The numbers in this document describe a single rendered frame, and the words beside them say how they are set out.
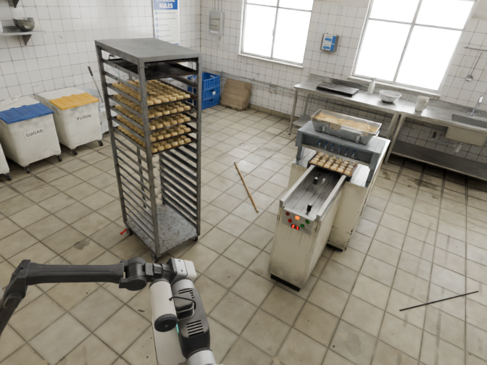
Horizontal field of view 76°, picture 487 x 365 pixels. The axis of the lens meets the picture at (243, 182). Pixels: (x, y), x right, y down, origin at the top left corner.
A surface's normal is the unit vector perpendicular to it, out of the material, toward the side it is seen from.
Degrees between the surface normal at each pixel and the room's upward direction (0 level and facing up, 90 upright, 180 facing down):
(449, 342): 0
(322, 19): 90
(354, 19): 90
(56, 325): 0
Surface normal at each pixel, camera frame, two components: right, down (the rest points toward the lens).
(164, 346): 0.08, -0.84
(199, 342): 0.33, 0.00
